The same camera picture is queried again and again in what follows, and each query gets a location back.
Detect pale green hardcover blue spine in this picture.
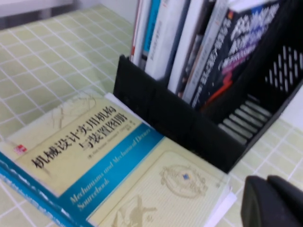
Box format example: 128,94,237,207
0,91,232,227

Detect thin magazine orange spine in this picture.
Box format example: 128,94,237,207
130,0,152,65

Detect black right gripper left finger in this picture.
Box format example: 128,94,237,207
241,175,288,227

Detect black mobile robot book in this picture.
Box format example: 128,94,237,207
189,0,285,112

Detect tan-paged book blue spine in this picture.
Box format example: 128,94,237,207
141,0,162,61

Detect black plastic book holder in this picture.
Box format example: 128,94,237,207
113,0,303,174

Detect green checkered tablecloth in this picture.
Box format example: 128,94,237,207
0,4,303,227

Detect large white softcover book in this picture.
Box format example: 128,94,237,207
167,0,202,95

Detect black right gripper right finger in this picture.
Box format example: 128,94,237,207
267,175,303,227

